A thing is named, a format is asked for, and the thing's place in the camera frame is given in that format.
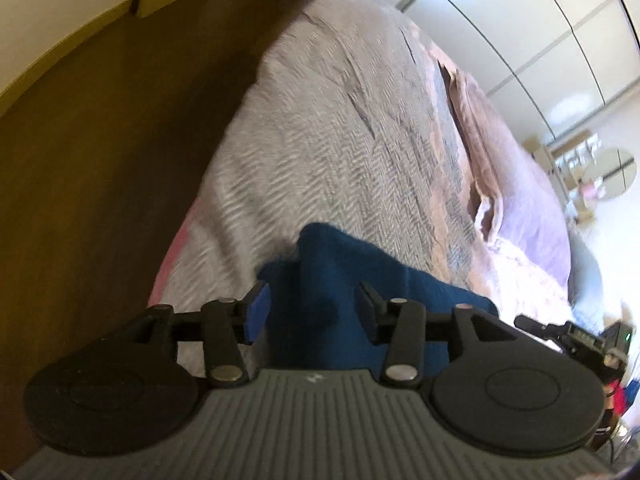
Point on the grey pillow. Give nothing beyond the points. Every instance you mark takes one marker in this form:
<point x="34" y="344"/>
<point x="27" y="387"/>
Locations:
<point x="585" y="280"/>

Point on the red garment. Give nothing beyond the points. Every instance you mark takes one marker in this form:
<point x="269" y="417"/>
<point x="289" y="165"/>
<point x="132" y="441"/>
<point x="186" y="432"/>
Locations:
<point x="617" y="396"/>

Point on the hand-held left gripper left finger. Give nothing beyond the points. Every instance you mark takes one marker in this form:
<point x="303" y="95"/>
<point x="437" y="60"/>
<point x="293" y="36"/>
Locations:
<point x="256" y="310"/>

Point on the blue turtleneck sweater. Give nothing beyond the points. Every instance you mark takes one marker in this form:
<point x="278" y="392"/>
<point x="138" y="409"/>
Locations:
<point x="340" y="280"/>

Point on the bed with patterned bedspread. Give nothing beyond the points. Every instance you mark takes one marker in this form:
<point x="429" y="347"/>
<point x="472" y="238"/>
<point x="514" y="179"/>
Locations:
<point x="310" y="135"/>

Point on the white wardrobe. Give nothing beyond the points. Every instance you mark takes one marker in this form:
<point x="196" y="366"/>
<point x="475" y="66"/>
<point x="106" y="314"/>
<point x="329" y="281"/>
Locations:
<point x="525" y="25"/>

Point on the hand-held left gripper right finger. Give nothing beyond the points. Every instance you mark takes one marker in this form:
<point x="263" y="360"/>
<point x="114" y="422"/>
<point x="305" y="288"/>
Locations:
<point x="370" y="312"/>

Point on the purple pillow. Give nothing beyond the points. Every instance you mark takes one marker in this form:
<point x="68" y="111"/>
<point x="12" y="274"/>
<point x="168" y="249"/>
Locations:
<point x="525" y="200"/>

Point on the pink floral bed sheet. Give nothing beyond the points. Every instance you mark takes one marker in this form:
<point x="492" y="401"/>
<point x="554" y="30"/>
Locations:
<point x="170" y="265"/>

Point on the cream dressing table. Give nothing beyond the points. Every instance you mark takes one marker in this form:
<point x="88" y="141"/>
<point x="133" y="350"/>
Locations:
<point x="570" y="170"/>

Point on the round mirror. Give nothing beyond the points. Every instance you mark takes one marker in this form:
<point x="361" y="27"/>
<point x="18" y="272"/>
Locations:
<point x="612" y="172"/>

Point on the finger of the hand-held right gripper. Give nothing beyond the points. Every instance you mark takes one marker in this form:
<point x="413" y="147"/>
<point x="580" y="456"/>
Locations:
<point x="537" y="325"/>

